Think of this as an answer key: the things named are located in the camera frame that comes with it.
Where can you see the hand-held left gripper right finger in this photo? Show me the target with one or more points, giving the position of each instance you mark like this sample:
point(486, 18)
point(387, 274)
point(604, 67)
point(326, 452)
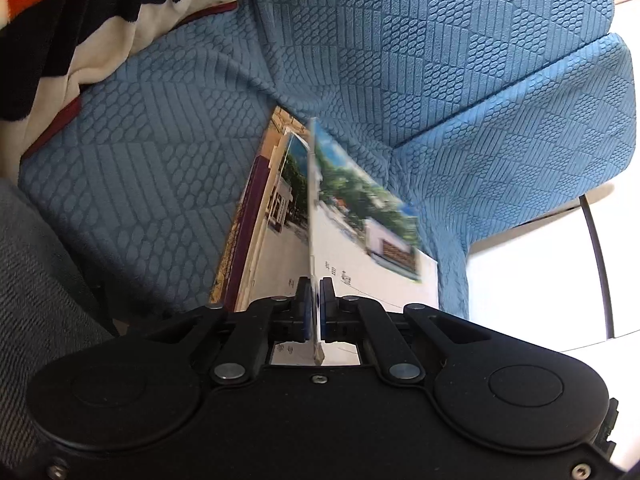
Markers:
point(326, 315)

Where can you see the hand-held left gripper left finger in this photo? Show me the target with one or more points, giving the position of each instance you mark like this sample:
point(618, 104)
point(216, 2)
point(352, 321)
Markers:
point(302, 315)

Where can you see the photo cover notebook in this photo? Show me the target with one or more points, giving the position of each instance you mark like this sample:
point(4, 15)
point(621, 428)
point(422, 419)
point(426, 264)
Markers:
point(370, 280)
point(280, 260)

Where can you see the purple book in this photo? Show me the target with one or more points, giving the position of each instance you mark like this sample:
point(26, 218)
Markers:
point(245, 240)

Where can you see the dark grey cloth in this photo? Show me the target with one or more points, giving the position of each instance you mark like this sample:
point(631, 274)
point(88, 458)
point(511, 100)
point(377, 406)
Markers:
point(40, 285)

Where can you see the black metal chair leg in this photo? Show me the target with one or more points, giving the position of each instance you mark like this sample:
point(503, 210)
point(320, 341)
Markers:
point(602, 280)

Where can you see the blue textured sofa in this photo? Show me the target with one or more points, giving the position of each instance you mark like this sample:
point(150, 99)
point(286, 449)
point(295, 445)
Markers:
point(450, 60)

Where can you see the red black white striped blanket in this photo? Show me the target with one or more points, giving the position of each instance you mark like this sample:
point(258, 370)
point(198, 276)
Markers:
point(50, 35)

